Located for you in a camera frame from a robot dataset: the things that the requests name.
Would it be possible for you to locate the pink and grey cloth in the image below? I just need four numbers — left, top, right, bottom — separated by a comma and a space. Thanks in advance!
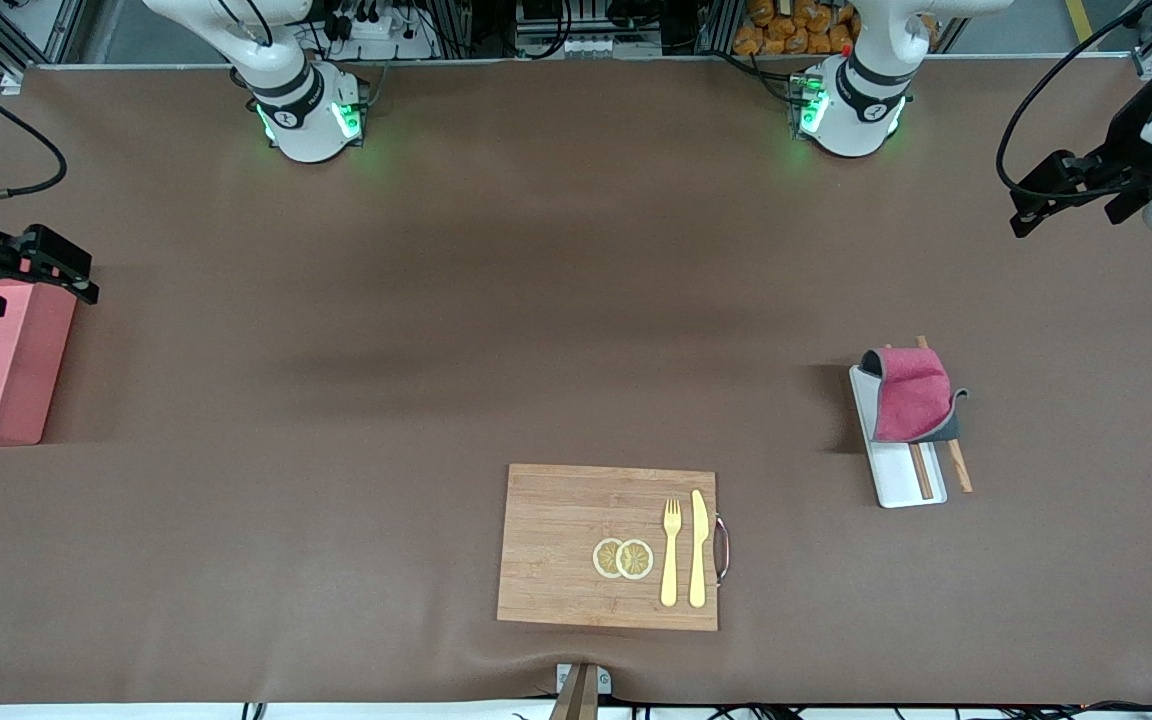
861, 346, 969, 444

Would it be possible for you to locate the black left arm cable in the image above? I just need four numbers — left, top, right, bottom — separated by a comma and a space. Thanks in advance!
996, 0, 1152, 201

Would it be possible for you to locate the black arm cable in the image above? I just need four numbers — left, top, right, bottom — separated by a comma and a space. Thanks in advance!
0, 80, 69, 207
996, 0, 1152, 201

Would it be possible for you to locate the white rectangular tray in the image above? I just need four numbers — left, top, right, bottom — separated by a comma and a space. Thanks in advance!
848, 362, 949, 510

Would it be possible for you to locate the yellow plastic fork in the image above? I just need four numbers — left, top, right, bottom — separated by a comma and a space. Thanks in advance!
660, 498, 683, 608

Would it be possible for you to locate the yellow plastic knife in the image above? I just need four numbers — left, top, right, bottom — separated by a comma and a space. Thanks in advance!
689, 489, 710, 609

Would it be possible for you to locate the white power strip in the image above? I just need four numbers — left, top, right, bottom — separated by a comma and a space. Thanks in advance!
331, 0, 439, 61

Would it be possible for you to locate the brown wooden bar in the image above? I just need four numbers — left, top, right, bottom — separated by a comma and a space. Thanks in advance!
548, 665, 599, 720

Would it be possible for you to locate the orange packaged snacks pile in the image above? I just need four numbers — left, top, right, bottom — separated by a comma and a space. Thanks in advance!
733, 0, 862, 57

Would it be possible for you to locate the grey metal table bracket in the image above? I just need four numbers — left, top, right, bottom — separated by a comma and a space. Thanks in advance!
554, 662, 613, 697

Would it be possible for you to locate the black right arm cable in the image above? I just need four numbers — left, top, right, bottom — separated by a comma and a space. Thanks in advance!
0, 80, 69, 207

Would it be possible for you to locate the bamboo cutting board with handle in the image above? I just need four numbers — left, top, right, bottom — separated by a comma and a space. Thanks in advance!
496, 463, 732, 633

